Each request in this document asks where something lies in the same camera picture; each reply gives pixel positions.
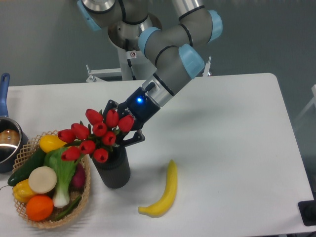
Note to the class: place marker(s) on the red tulip bouquet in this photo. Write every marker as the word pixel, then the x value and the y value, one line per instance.
pixel 98 138

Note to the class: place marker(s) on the green bok choy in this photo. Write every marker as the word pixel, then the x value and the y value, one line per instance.
pixel 65 171

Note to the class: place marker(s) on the woven wicker basket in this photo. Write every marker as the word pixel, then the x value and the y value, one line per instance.
pixel 27 150

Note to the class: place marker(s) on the yellow banana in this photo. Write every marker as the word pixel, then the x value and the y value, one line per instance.
pixel 167 199

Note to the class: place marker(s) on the purple red onion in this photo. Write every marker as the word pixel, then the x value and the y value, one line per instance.
pixel 78 180

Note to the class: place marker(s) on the yellow bell pepper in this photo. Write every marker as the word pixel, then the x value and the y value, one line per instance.
pixel 22 191

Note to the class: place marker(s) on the beige round bun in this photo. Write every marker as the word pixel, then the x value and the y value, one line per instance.
pixel 42 180

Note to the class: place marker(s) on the orange fruit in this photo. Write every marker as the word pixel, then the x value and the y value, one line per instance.
pixel 39 207

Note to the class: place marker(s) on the dark green cucumber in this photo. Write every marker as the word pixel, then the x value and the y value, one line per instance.
pixel 34 161

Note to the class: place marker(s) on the green chili pepper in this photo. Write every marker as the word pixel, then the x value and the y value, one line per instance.
pixel 68 210

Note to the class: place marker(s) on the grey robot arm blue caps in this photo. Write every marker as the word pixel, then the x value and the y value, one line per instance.
pixel 172 58

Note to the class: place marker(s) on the blue handled saucepan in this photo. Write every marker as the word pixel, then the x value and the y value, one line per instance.
pixel 12 138

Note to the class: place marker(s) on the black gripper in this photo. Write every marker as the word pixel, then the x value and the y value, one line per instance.
pixel 141 108

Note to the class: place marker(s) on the yellow squash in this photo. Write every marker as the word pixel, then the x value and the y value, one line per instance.
pixel 50 142

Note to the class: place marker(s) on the white frame at right edge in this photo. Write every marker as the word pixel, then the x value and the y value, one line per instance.
pixel 308 113

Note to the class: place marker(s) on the dark grey ribbed vase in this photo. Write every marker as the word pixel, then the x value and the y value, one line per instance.
pixel 115 172

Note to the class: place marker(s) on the black device at table edge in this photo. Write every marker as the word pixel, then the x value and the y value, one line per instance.
pixel 308 212

